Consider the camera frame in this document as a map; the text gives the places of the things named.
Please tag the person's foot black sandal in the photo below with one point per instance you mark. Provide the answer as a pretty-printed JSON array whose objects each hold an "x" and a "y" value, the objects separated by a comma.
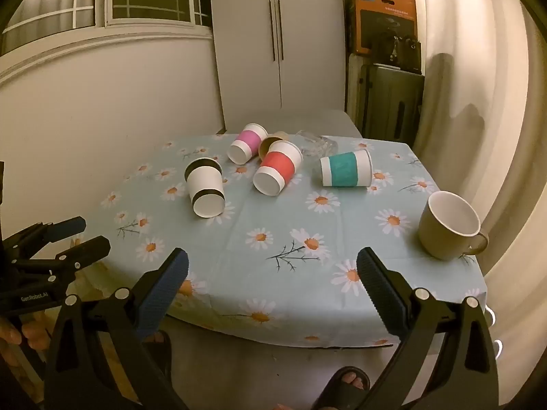
[
  {"x": 159, "y": 350},
  {"x": 342, "y": 386}
]

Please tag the pink sleeve paper cup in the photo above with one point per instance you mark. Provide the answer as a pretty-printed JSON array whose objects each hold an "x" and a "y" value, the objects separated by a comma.
[{"x": 247, "y": 141}]

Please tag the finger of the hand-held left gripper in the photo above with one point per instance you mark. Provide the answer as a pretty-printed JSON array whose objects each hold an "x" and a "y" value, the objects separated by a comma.
[
  {"x": 64, "y": 227},
  {"x": 92, "y": 247}
]

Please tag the white paper cup black bands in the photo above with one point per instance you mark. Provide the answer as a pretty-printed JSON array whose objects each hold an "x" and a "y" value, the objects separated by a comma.
[{"x": 206, "y": 186}]

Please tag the clear glass cup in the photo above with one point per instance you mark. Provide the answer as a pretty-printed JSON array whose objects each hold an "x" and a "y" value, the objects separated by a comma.
[{"x": 317, "y": 143}]

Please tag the beige ceramic mug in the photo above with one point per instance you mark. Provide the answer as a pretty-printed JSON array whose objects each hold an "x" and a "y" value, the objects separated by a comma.
[{"x": 436, "y": 235}]

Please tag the orange cardboard box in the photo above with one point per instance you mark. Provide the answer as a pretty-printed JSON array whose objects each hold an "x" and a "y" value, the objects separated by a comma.
[{"x": 384, "y": 13}]

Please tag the cream curtain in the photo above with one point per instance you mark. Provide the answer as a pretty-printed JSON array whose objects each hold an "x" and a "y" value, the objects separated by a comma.
[{"x": 491, "y": 94}]

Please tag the white wardrobe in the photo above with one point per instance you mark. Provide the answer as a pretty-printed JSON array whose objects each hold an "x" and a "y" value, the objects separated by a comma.
[{"x": 248, "y": 42}]

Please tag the person's left foot black sandal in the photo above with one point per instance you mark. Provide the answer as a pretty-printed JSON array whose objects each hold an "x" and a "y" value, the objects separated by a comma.
[{"x": 159, "y": 350}]

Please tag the brown paper cup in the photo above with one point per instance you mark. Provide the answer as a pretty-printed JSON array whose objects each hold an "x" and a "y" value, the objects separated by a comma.
[{"x": 270, "y": 145}]

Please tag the black bag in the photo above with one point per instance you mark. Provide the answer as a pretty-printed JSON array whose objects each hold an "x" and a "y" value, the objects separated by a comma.
[{"x": 406, "y": 53}]

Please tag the grey suitcase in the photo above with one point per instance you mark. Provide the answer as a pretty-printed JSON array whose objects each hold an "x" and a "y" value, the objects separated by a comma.
[{"x": 384, "y": 102}]

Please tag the teal sleeve paper cup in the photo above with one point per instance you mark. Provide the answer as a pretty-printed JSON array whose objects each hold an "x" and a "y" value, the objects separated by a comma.
[{"x": 347, "y": 169}]

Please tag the person's left hand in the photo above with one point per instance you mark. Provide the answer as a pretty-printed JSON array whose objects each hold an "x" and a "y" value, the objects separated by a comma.
[{"x": 34, "y": 334}]

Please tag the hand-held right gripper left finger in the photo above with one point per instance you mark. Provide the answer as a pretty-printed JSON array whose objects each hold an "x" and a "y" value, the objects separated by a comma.
[{"x": 164, "y": 292}]

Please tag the daisy print tablecloth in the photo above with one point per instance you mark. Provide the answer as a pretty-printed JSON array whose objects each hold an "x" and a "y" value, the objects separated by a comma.
[{"x": 256, "y": 269}]

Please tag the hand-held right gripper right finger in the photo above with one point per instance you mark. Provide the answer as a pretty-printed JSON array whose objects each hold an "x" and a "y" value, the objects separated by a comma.
[{"x": 382, "y": 297}]

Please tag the red sleeve paper cup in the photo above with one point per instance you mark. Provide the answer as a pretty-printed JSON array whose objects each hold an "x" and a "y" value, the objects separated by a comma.
[{"x": 278, "y": 165}]

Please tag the person's right foot black sandal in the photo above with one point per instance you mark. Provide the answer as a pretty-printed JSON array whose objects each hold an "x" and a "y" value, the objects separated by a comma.
[{"x": 342, "y": 386}]

